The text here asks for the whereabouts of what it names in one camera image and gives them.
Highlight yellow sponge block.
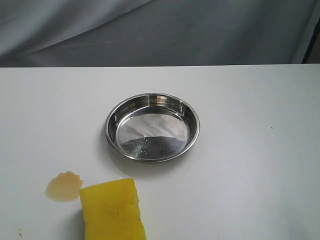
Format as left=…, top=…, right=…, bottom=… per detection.
left=79, top=178, right=147, bottom=240

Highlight tan liquid spill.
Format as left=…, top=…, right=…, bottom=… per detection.
left=45, top=171, right=84, bottom=203

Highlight round stainless steel pan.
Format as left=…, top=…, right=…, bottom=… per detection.
left=104, top=93, right=201, bottom=163

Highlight grey backdrop cloth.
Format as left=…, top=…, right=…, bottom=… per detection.
left=0, top=0, right=320, bottom=67

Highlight black stand pole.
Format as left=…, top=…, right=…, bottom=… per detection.
left=301, top=8, right=320, bottom=64

